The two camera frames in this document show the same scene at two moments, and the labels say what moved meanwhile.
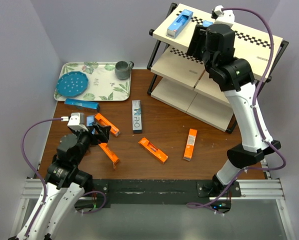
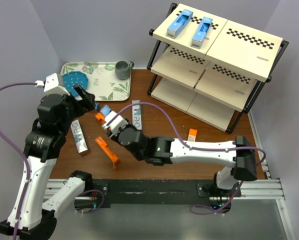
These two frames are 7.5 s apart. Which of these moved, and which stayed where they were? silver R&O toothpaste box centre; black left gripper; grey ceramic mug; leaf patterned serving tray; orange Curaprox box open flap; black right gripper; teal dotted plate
Moved: black right gripper; black left gripper
Stayed: teal dotted plate; silver R&O toothpaste box centre; leaf patterned serving tray; grey ceramic mug; orange Curaprox box open flap
